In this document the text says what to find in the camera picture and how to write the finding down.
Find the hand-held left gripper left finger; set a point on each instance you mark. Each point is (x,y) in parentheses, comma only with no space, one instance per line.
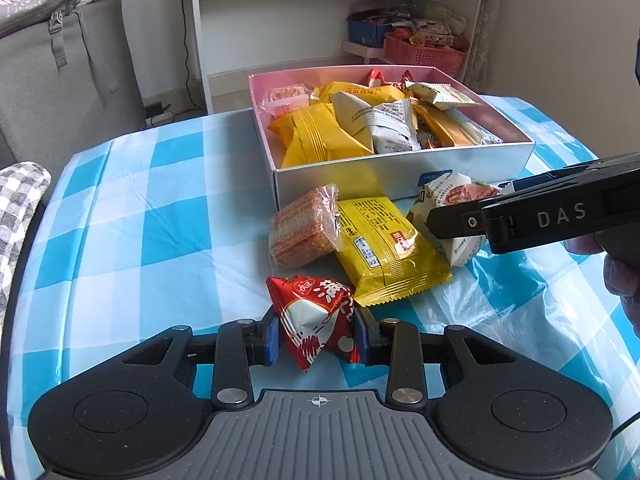
(271,342)

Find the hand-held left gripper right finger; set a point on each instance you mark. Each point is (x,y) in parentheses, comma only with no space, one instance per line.
(365,342)

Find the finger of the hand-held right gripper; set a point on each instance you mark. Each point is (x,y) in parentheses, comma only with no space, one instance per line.
(455,222)
(615,164)

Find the white walnut print packet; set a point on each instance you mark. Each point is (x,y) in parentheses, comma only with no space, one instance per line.
(392,130)
(450,192)

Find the red white triangular packet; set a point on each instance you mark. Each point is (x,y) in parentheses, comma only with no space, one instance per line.
(310,320)

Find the pink white cardboard box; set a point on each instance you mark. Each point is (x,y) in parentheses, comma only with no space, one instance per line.
(350,180)

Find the person's right hand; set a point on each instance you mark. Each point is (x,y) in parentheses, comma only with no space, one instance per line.
(625,285)

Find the flat yellow snack packet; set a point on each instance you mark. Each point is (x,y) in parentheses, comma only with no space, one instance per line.
(385,250)

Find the orange stick packet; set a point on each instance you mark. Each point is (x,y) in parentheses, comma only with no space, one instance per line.
(445,127)

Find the rice cracker clear packet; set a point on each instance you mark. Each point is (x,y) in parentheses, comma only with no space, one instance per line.
(300,227)

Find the white crimped snack packet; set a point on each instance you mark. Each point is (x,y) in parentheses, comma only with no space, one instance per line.
(440,95)

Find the large yellow snack packet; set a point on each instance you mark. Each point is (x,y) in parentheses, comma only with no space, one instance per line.
(360,92)

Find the yellow ribbed snack packet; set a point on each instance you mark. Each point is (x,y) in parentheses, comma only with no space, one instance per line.
(315,135)

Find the large pink plastic basket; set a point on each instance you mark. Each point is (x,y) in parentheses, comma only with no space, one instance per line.
(425,55)

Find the blue checkered tablecloth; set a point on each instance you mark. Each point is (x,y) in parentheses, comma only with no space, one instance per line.
(125,210)

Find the blue cardboard box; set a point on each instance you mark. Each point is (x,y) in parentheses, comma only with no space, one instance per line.
(365,32)

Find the pink snack bar clear wrapper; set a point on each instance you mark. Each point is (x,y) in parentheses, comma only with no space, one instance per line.
(285,96)

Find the grey checkered cloth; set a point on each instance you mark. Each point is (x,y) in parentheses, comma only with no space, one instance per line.
(20,200)

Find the white shelf unit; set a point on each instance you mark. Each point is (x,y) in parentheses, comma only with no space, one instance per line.
(197,60)

